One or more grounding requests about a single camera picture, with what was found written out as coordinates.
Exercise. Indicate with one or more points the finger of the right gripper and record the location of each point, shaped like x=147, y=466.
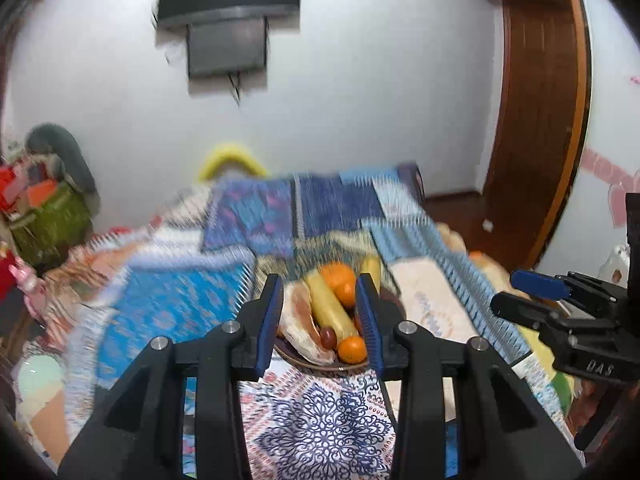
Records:
x=598, y=349
x=596, y=297

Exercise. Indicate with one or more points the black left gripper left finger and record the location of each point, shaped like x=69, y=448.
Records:
x=136, y=431

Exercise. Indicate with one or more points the orange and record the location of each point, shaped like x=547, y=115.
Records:
x=357, y=323
x=338, y=275
x=352, y=350
x=345, y=292

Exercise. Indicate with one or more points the red grape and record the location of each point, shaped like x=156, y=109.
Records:
x=328, y=338

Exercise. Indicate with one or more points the pink toy figure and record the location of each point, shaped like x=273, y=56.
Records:
x=15, y=272

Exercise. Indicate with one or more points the blue patchwork bedspread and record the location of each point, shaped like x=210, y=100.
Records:
x=215, y=248

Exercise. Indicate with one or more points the brown wooden door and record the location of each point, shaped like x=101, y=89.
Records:
x=541, y=127

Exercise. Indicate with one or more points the green bag with clutter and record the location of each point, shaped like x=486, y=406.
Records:
x=41, y=222

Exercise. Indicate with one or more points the grey plush toy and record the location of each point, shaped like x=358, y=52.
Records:
x=54, y=140

